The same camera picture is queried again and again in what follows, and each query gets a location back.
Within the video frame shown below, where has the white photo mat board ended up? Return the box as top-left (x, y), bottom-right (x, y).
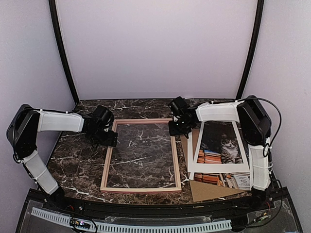
top-left (189, 121), bottom-right (250, 173)

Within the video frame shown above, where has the pink wooden picture frame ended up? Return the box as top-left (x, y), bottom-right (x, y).
top-left (100, 118), bottom-right (181, 193)

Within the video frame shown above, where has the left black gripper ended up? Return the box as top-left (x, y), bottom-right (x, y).
top-left (88, 126), bottom-right (118, 147)

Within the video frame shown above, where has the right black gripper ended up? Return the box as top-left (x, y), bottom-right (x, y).
top-left (169, 117), bottom-right (192, 136)

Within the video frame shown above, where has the brown cardboard backing board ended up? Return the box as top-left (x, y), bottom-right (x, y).
top-left (181, 129), bottom-right (251, 202)

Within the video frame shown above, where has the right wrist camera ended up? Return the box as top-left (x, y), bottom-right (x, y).
top-left (171, 110), bottom-right (182, 122)

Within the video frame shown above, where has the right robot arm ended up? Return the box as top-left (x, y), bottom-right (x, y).
top-left (169, 96), bottom-right (275, 211)

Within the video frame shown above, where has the black corner post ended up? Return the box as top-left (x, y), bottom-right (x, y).
top-left (48, 0), bottom-right (80, 105)
top-left (235, 0), bottom-right (264, 100)

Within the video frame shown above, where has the clear acrylic sheet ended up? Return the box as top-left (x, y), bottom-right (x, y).
top-left (106, 123), bottom-right (176, 188)

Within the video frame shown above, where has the black front rail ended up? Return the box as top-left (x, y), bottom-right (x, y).
top-left (64, 189), bottom-right (284, 219)

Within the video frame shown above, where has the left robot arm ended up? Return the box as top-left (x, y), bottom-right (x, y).
top-left (6, 104), bottom-right (118, 212)

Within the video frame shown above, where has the left black corner post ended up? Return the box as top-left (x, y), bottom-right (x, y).
top-left (48, 0), bottom-right (80, 105)

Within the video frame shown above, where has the cat and books photo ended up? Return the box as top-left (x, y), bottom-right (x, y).
top-left (190, 121), bottom-right (251, 191)

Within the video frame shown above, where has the white slotted cable duct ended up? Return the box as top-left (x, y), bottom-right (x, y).
top-left (31, 206), bottom-right (233, 233)

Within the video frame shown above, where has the right black corner post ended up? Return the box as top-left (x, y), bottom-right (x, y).
top-left (235, 0), bottom-right (264, 100)

